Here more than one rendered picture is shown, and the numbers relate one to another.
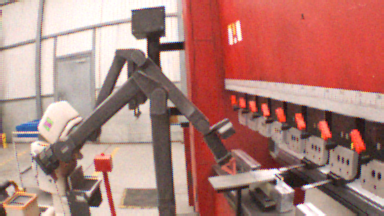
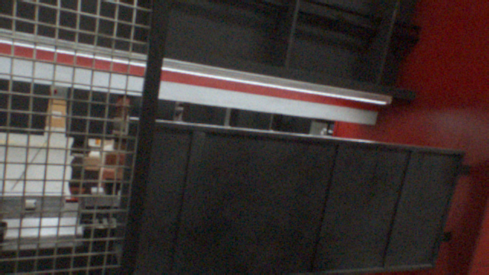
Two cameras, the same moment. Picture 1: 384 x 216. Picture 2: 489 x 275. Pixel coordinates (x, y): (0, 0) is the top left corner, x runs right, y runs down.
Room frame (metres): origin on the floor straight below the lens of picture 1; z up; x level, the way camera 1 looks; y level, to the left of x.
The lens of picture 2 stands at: (1.26, -1.77, 1.49)
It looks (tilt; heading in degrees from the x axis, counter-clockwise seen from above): 10 degrees down; 70
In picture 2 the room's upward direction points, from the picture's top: 10 degrees clockwise
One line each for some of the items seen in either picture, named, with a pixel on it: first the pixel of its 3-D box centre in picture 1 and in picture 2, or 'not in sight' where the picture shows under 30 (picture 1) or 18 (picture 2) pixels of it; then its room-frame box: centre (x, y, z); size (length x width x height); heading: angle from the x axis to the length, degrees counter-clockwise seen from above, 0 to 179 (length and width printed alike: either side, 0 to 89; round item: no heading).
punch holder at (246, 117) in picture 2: (259, 111); (248, 128); (1.80, -0.31, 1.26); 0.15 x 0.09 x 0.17; 6
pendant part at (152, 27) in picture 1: (149, 65); not in sight; (2.77, 0.28, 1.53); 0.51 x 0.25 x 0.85; 3
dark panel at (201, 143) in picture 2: not in sight; (315, 208); (1.86, -0.82, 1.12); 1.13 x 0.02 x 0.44; 6
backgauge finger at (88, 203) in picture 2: (328, 179); (99, 199); (1.26, -0.54, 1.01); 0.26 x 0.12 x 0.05; 96
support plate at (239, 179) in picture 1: (241, 179); not in sight; (1.56, -0.19, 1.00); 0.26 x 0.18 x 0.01; 96
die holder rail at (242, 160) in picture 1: (245, 164); not in sight; (2.12, -0.28, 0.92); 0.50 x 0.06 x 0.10; 6
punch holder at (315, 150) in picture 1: (324, 133); (20, 105); (1.00, -0.40, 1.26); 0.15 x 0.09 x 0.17; 6
